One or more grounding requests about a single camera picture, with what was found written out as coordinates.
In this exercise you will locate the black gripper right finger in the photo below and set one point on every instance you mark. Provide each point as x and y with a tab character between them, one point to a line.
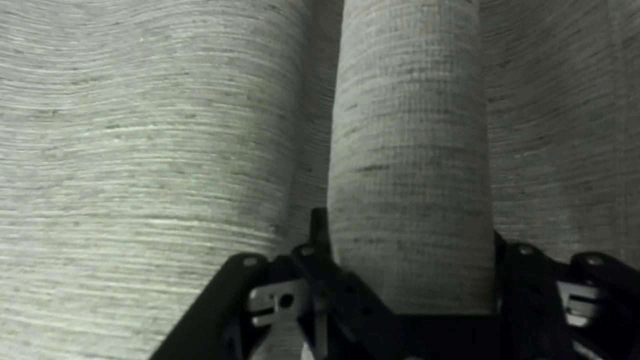
585	309

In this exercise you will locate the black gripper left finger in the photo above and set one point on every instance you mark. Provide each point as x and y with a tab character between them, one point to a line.
249	296

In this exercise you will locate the grey woven fabric curtain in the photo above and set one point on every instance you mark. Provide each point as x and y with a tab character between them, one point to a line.
143	142

